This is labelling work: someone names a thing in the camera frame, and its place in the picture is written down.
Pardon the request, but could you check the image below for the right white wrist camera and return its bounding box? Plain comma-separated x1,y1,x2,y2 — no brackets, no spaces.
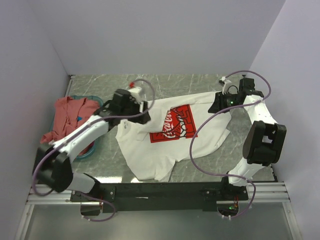
218,76,232,94

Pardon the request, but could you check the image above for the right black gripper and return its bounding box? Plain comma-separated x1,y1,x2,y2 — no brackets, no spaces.
207,90,242,114

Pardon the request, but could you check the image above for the black base beam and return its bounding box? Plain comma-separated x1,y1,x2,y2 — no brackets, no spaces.
69,182,250,217

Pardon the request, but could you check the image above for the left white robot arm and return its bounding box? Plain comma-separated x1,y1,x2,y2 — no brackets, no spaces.
32,86,151,201

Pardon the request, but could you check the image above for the teal plastic basket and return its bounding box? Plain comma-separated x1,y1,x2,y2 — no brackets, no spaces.
43,94,105,162

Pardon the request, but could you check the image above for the red t-shirt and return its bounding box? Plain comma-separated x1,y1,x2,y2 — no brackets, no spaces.
40,96,101,144

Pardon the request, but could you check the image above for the white Coca-Cola t-shirt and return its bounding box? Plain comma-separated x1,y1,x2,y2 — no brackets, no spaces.
115,91,231,182

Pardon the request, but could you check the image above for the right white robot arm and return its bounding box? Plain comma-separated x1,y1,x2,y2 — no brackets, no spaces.
208,77,287,200

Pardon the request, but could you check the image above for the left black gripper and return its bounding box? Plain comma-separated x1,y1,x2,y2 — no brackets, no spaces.
120,97,151,124

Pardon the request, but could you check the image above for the aluminium frame rail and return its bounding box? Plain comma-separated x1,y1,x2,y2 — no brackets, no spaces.
26,182,291,205

